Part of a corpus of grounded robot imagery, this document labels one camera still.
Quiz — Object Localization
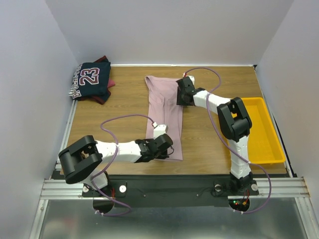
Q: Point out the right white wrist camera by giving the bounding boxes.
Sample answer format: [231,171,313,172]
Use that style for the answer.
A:
[183,73,195,84]

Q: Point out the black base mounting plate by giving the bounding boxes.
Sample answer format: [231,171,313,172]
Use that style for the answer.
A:
[82,174,259,208]

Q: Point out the yellow plastic tray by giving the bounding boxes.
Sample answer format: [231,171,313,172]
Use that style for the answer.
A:
[242,97,285,164]

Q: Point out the navy number 23 jersey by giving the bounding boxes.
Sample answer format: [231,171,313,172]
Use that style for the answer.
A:
[69,62,111,100]

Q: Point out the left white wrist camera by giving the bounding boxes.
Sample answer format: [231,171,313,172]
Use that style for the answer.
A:
[152,122,168,139]

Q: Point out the pink ribbed tank top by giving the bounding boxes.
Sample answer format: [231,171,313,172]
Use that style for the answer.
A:
[145,76,183,161]

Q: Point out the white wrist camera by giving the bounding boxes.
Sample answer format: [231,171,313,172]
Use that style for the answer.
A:
[183,73,195,84]
[152,122,168,139]

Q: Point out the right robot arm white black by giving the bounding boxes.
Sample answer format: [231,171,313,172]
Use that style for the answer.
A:
[176,77,253,194]

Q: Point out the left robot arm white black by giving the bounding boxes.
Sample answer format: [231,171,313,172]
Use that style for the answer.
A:
[58,133,173,196]

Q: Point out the maroon folded tank top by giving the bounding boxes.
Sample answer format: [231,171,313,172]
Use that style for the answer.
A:
[90,55,115,105]

